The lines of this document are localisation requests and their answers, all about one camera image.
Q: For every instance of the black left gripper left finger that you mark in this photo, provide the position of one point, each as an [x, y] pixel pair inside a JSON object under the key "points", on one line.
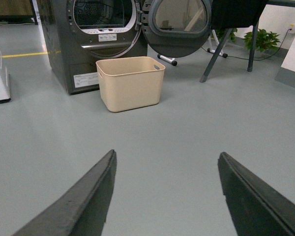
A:
{"points": [[83, 209]]}

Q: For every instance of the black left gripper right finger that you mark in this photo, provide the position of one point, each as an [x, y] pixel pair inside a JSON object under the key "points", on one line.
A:
{"points": [[255, 207]]}

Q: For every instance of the beige plastic laundry hamper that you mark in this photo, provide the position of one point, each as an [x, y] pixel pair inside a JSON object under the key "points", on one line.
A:
{"points": [[130, 83]]}

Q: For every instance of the green potted plant right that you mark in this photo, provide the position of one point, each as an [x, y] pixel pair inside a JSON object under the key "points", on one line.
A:
{"points": [[265, 40]]}

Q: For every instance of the green potted plant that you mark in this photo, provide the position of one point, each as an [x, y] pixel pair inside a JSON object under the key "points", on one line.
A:
{"points": [[231, 37], [265, 40]]}

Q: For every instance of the dark grey dryer machine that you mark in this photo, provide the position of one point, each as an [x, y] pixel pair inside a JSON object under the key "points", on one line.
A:
{"points": [[78, 33]]}

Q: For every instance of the green potted plant left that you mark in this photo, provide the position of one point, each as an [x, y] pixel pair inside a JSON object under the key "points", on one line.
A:
{"points": [[231, 37]]}

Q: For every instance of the round grey dryer door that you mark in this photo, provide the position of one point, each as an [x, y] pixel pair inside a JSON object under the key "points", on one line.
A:
{"points": [[176, 28]]}

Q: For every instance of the wooden cabinet in background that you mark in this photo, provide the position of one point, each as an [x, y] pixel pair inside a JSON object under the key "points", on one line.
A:
{"points": [[17, 12]]}

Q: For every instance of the white wall outlet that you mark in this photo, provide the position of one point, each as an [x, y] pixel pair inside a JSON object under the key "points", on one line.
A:
{"points": [[291, 29]]}

